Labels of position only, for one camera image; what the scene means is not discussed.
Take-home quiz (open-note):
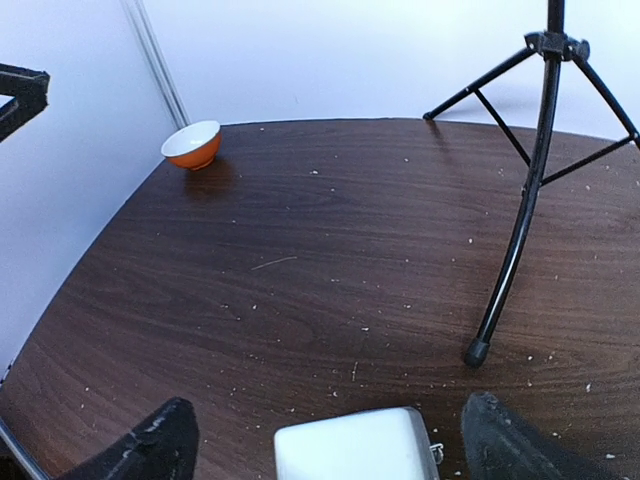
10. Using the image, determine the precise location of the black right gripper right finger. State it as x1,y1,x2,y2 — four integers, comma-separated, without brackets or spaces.
461,392,619,479

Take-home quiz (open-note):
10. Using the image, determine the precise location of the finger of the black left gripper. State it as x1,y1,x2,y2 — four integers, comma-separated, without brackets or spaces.
1,64,50,141

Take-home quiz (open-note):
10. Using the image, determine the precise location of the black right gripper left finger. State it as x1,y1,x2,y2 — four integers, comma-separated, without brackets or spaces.
60,397,199,479

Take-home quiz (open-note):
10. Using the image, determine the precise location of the white metronome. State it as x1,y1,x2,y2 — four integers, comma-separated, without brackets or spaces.
274,406,443,479

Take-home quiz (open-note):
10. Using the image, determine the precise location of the orange white bowl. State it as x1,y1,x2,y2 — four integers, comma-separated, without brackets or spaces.
160,120,221,170

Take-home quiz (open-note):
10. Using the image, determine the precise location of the black music stand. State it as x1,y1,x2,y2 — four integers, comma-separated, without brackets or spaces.
423,1,639,368

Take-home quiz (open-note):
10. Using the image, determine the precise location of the left aluminium frame post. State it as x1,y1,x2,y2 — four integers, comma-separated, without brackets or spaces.
121,0,190,129

